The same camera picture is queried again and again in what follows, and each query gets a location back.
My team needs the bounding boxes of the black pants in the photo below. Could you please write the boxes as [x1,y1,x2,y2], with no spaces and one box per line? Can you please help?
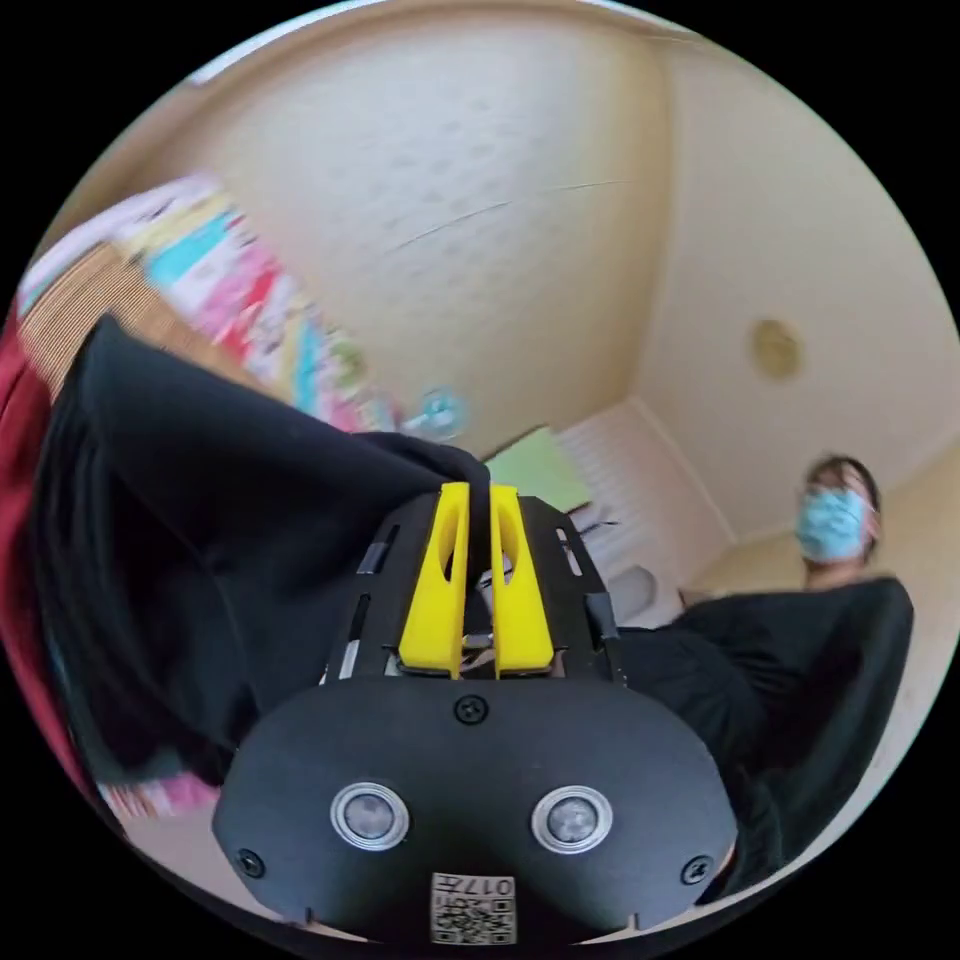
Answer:
[32,313,493,790]

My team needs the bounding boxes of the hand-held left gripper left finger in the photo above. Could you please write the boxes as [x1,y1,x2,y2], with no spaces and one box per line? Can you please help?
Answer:
[398,482,472,681]

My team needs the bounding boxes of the red garment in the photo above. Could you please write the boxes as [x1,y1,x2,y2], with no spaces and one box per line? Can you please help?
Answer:
[0,298,103,800]

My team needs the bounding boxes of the person's body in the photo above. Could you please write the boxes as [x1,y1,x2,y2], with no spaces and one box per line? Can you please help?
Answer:
[614,452,918,903]

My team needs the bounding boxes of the small turquoise fan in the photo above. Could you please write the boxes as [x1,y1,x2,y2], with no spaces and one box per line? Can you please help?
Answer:
[408,386,470,440]

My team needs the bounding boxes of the round ceiling lamp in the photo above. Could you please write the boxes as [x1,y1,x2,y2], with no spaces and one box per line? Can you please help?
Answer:
[752,318,802,382]

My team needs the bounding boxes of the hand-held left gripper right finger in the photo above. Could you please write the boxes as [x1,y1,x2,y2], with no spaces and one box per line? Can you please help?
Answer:
[489,484,555,680]

